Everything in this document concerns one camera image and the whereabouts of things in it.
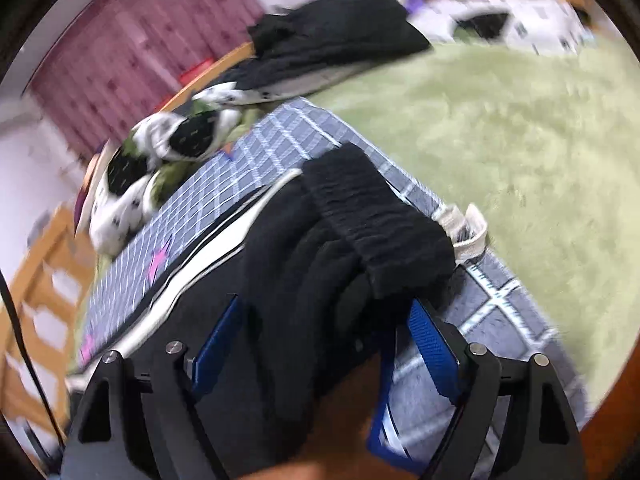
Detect black striped sweatpants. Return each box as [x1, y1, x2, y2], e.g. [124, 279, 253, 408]
[104, 144, 455, 479]

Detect black quilted jacket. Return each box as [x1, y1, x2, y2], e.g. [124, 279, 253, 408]
[214, 0, 431, 90]

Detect white floral strawberry quilt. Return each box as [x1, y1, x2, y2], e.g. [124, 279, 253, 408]
[76, 81, 280, 258]

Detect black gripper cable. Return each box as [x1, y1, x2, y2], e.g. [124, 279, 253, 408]
[0, 268, 68, 456]

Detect person's right hand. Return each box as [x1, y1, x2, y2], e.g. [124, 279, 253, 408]
[249, 356, 414, 480]

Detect wooden bed frame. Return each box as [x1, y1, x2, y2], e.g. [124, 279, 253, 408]
[0, 0, 640, 480]

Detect maroon striped curtain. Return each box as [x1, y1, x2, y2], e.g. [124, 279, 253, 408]
[29, 0, 264, 157]

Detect white strawberry pillow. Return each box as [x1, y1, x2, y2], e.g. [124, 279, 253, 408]
[396, 0, 594, 55]

